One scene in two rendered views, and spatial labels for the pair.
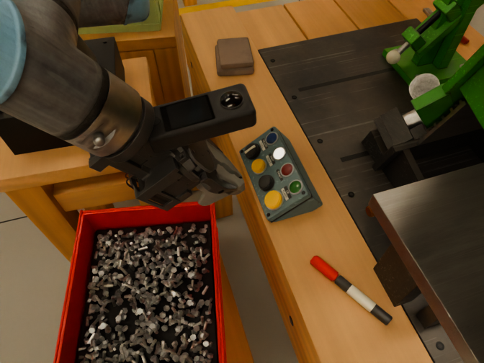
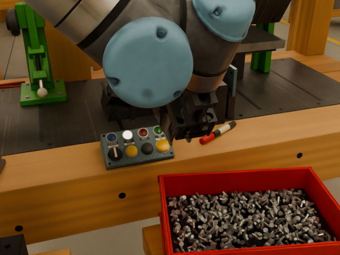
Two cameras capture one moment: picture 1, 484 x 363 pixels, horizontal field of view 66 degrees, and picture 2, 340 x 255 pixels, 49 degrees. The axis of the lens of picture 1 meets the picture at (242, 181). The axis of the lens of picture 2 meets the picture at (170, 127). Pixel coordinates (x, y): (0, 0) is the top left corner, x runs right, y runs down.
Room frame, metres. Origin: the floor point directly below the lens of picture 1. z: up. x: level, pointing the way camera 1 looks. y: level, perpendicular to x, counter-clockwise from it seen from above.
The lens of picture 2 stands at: (0.30, 0.65, 1.35)
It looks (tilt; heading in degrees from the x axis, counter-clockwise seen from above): 28 degrees down; 270
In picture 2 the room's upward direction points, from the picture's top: straight up
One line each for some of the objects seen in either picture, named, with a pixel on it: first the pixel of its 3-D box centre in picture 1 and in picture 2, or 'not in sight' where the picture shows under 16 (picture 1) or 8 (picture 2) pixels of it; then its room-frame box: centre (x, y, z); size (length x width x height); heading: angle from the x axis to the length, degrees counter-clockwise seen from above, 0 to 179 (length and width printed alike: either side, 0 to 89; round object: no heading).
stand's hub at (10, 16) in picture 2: not in sight; (12, 22); (0.73, -0.39, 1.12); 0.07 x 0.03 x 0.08; 108
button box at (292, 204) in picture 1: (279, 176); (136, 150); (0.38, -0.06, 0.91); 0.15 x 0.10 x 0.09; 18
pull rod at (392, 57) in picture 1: (401, 50); (41, 86); (0.66, -0.32, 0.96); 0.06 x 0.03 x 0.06; 108
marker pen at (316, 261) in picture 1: (348, 288); (218, 132); (0.18, -0.15, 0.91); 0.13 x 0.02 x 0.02; 46
